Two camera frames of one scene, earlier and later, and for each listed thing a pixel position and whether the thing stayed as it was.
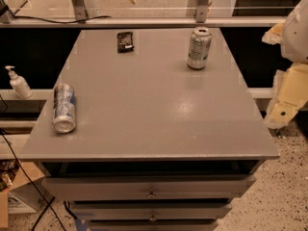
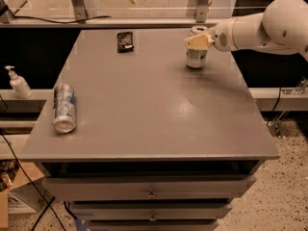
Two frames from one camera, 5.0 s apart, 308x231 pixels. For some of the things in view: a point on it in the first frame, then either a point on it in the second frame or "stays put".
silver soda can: (199, 48) stays put
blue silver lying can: (64, 109) stays put
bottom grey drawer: (152, 224) stays put
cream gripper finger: (290, 93) → (223, 38)
